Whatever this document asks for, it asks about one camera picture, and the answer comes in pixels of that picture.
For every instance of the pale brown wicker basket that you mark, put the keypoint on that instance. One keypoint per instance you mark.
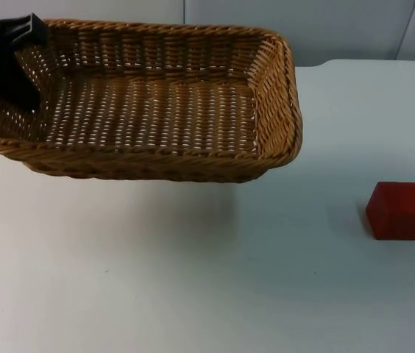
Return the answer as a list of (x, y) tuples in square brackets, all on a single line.
[(163, 110)]

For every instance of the red cube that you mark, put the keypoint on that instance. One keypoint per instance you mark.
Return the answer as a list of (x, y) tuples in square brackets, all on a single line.
[(399, 213)]

